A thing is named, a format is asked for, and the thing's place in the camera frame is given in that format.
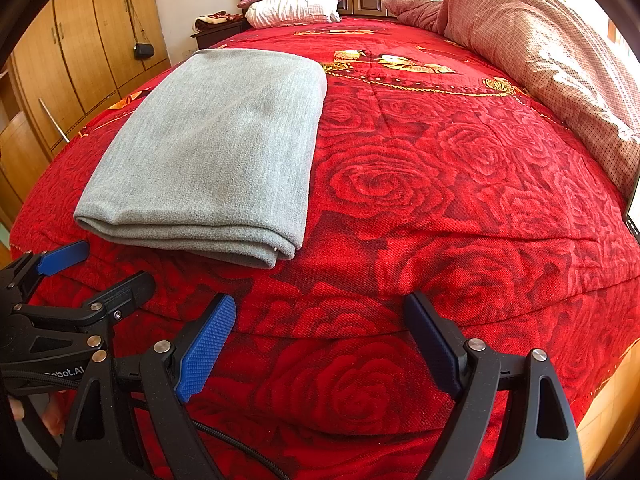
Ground pink checked duvet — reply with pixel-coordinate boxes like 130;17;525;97
435;0;640;201

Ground light wooden wardrobe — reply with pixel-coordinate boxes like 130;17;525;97
10;0;171;161

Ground dark wooden nightstand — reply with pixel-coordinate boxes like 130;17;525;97
191;20;251;51

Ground red rose-print blanket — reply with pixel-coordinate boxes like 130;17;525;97
9;15;640;480

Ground black braided cable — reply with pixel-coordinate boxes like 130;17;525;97
117;390;293;480

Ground person's left hand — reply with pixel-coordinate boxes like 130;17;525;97
7;391;68;436

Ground white checked pillow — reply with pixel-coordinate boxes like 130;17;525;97
245;0;342;30

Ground metal rod handle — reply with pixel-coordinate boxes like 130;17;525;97
39;98;71;144

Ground brown patterned cloth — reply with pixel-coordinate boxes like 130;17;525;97
195;11;241;32

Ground pink fuzzy pillow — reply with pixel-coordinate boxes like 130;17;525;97
382;0;446;31

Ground small black shoulder bag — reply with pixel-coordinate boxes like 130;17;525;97
127;0;156;59

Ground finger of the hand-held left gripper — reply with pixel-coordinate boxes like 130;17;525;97
14;271;157;332
0;240;91;307

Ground grey pants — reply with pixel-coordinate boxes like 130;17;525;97
74;48;328;270

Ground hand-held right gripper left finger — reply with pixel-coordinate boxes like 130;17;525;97
57;294;237;480

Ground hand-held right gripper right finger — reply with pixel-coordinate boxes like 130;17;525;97
404;291;586;480

